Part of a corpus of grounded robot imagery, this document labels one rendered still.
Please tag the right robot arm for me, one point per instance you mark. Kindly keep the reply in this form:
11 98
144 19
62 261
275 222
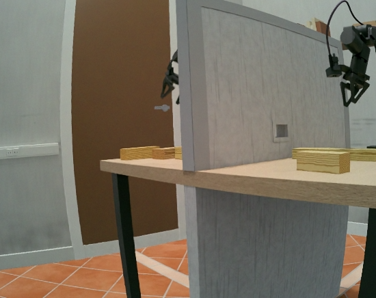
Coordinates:
175 58

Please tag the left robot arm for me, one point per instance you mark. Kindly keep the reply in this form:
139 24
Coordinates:
355 39

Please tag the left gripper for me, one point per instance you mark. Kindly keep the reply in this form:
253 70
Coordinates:
354 77

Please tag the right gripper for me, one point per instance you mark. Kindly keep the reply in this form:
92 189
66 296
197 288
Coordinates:
167 80

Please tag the grey panel wall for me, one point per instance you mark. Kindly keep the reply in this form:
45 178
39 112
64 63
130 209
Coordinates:
239 69

